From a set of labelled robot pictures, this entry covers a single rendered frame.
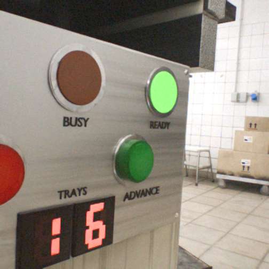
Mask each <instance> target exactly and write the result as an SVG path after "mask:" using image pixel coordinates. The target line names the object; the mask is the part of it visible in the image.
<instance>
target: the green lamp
mask: <svg viewBox="0 0 269 269"><path fill-rule="evenodd" d="M151 95H152V101H153V104H154V106H155V108H156V109H157V110H158V111H159V112H161V113H166V112H168V111H170V110H171V109H172V108H173V106H174V104H175V102H176V98H177V87H176V83H175V80H174V78H173V77H172V75H171V74H170V73H168V72H160V73H158V74H157V75H156V76H155V78H154V80H153V83H152V89H151Z"/></svg>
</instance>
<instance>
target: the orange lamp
mask: <svg viewBox="0 0 269 269"><path fill-rule="evenodd" d="M57 82H58V87H59V89H60V91H61V93H62V95H63V96H64V97H65V98H66V99H67V100H68V101H69V102H71V103H72V104H75V105H79V106H83V105H87V104H89V103H91V102H93V101H94V100H95V98H96V97H97V96H98V94H99V92H100V89H101V83H102V77H101V71H100V68H99V65H98V64H97V62H96V60H95V59H94V58H93V57H92V56H91V55H90V54H88V53H87V52H84V51H80V50H75V51H71V52H69V53H67V54H66V55H65V56H64V57H63V58H62V59H61V61H60V63H59V66H58V69H57Z"/></svg>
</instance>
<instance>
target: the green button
mask: <svg viewBox="0 0 269 269"><path fill-rule="evenodd" d="M153 164H154V154H153V151H152V148H151V146H150V145H149V144H148V143H147V142H145V141H141V140H132V141H130V142H128V143H127V144H126V145H125V146H124V147H123V149H122V151H121V153H120V157H119V161H118V167H119V170H120V173H121V175H122V177H123V178H124V179H125V180H127V181H131V182H134V183H140V182H142V181H144V180H145V179H146V178H147V177H148V176H149V174H150V172H151V171H152V168H153Z"/></svg>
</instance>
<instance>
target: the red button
mask: <svg viewBox="0 0 269 269"><path fill-rule="evenodd" d="M24 177H25V166H24V163H23V160H22V158H21V156H20V155H19V154H18V152H17V151H15V150H14V149H13V148H11V147H9V146H7V145H3V144H0V205H2V204H4V203H6V202H7V201H9V200H10V199H12V198H13V197H14V196H15V195H16V194H17V192H18V191H19V189H20V188H21V186H22V183H23V180H24Z"/></svg>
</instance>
